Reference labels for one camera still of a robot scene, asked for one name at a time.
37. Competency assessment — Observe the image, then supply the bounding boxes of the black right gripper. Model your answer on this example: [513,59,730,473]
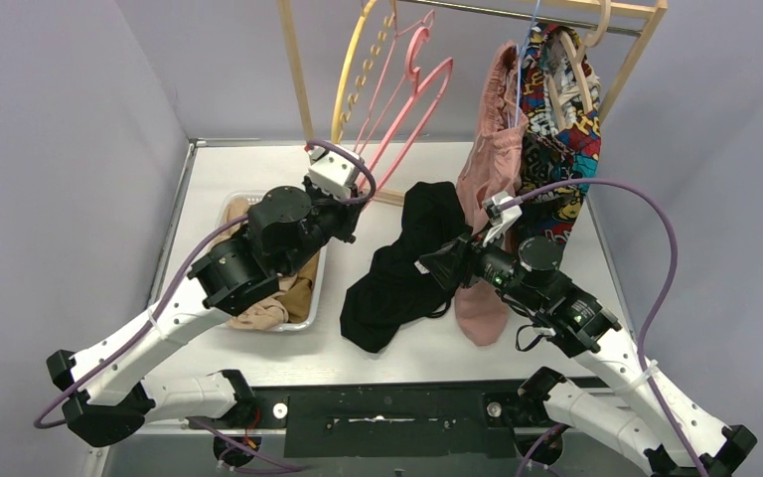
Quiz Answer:
[420,219,544,311]

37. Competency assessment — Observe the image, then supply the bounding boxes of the black shorts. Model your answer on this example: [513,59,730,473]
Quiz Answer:
[340,182,470,353]

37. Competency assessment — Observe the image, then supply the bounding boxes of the brown shorts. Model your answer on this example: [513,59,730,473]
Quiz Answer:
[276,252,320,324]

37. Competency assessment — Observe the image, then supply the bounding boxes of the pink shorts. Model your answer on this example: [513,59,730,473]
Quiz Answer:
[453,40,531,348]

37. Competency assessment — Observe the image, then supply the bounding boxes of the beige shorts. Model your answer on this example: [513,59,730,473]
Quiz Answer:
[222,197,295,331]

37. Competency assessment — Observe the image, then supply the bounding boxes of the thick pink plastic hanger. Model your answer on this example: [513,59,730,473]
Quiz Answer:
[359,24,454,202]

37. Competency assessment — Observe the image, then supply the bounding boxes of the yellow wire hanger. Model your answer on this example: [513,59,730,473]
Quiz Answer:
[330,0,397,146]

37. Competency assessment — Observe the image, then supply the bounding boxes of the light blue hanger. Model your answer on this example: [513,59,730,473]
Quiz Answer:
[512,0,541,127]

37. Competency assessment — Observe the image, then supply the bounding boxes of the thin pink wire hanger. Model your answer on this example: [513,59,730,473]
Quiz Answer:
[332,1,435,153]

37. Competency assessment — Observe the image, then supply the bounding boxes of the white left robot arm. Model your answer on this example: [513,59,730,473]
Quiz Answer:
[47,185,366,447]

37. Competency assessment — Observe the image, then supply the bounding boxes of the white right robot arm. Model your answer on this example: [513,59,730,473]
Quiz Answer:
[419,235,757,476]

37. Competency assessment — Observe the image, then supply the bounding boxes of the colourful comic print shorts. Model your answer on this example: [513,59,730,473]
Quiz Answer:
[510,23,601,246]

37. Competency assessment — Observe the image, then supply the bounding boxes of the wooden hanger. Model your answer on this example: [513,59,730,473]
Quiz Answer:
[544,0,611,129]

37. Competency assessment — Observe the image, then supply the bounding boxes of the white plastic basket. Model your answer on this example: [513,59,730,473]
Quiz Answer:
[213,191,330,334]

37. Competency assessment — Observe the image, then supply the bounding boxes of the wooden clothes rack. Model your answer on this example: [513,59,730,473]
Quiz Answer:
[277,0,670,209]

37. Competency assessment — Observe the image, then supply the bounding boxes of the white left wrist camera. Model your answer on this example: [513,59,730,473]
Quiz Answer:
[306,146,364,201]

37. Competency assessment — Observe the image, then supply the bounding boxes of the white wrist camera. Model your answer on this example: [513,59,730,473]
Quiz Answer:
[482,191,523,246]
[306,146,364,201]

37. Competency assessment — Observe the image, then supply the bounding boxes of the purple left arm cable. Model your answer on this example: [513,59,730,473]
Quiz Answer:
[32,138,378,475]

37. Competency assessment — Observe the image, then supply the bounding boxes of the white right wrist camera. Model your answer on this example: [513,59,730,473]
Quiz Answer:
[482,191,523,246]

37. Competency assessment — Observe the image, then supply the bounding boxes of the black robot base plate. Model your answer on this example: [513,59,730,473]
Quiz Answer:
[206,380,553,458]

